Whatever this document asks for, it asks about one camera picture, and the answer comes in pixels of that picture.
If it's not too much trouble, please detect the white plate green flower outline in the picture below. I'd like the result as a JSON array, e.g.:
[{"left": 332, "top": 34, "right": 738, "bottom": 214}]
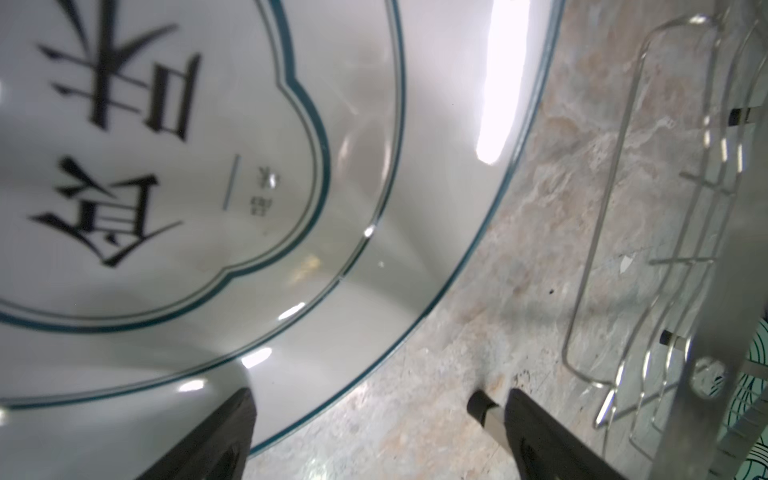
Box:
[{"left": 1, "top": 1, "right": 564, "bottom": 479}]

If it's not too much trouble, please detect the steel wire dish rack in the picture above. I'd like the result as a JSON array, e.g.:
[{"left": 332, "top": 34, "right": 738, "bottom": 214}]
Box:
[{"left": 537, "top": 1, "right": 767, "bottom": 479}]

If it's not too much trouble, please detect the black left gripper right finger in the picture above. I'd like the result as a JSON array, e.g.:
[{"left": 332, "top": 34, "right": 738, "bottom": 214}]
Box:
[{"left": 505, "top": 388, "right": 622, "bottom": 479}]

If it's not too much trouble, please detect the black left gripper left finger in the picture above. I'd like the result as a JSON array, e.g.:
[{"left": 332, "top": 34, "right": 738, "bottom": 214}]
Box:
[{"left": 140, "top": 388, "right": 257, "bottom": 479}]

